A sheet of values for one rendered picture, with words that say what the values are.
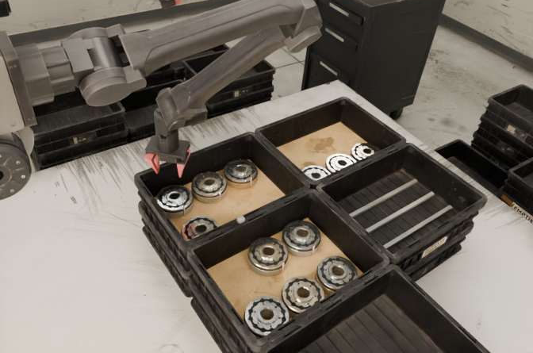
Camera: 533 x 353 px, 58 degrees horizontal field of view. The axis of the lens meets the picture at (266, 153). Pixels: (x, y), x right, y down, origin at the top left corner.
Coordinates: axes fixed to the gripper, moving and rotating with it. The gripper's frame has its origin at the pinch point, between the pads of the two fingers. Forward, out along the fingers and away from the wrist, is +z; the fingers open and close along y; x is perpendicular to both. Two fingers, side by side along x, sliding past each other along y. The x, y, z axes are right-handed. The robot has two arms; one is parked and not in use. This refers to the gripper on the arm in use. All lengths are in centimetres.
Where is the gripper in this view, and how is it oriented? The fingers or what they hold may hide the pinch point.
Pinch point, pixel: (169, 171)
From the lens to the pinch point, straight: 131.6
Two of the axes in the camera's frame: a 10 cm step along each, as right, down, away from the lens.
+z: -0.9, 7.6, 6.4
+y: -9.8, -1.6, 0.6
